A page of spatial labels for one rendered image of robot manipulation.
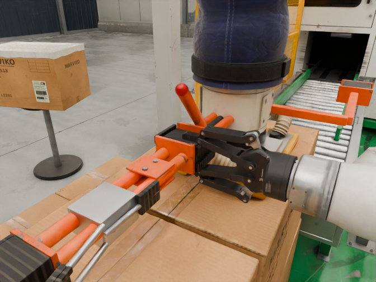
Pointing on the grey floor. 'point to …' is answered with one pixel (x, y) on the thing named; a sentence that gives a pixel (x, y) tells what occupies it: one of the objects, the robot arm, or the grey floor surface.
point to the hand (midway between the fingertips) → (183, 149)
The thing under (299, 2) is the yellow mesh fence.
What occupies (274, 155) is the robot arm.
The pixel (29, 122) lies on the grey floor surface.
